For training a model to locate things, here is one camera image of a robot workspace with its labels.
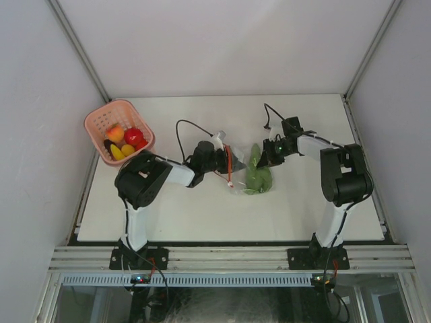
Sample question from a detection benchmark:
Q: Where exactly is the slotted cable duct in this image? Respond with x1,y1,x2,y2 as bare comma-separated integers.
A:
62,273,323,287

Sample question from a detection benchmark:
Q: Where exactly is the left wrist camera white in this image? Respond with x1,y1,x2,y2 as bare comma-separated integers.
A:
211,131,226,151

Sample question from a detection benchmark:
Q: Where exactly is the aluminium rail frame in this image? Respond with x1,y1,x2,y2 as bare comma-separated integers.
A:
48,245,415,273

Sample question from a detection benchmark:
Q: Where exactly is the orange fake peach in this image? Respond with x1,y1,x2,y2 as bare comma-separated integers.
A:
105,123,125,143

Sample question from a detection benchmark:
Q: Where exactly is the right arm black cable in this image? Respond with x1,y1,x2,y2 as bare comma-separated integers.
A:
263,103,374,270

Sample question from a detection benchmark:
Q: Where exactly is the orange fake fruit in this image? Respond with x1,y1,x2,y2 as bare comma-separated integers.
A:
121,144,135,157

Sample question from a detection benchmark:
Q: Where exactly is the pink plastic basket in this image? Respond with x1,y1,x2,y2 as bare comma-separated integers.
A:
84,100,156,167

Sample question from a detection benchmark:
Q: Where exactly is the yellow fake chili pepper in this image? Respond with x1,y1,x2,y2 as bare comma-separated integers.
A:
110,144,125,161

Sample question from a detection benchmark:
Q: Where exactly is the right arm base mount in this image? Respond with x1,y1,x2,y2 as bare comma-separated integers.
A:
287,234,350,271

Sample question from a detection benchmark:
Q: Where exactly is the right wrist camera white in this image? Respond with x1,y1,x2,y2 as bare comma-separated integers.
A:
264,125,284,141

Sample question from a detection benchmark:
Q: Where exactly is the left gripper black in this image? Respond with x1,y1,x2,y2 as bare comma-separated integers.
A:
201,146,246,174

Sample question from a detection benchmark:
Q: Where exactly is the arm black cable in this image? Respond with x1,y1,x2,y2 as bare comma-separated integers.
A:
174,119,215,164
263,103,374,270

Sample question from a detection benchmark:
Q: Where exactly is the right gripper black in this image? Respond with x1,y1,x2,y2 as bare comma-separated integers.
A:
257,138,294,170

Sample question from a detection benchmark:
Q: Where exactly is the purple fake eggplant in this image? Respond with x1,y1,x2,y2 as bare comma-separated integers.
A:
103,139,113,153

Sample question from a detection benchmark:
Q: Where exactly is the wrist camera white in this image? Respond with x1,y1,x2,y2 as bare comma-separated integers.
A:
211,131,226,151
264,125,284,141

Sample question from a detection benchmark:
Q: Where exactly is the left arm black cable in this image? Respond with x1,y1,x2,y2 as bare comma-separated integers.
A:
174,119,215,164

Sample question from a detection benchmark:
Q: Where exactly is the red orange fake pepper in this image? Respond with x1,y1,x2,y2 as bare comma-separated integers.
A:
135,139,148,151

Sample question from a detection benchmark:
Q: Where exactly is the red fake apple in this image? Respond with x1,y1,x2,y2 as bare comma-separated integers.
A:
124,127,143,146

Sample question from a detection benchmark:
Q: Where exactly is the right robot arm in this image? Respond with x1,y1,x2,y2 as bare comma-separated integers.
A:
257,116,374,268

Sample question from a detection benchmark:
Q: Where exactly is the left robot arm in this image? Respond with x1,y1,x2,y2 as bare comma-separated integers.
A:
114,141,245,269

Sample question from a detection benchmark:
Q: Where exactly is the green fake lettuce leaf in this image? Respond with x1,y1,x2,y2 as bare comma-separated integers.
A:
243,143,273,195

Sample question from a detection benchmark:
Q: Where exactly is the clear zip top bag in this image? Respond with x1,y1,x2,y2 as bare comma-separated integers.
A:
214,143,273,195

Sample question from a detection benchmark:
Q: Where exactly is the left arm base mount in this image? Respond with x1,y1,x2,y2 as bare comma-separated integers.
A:
109,248,169,271

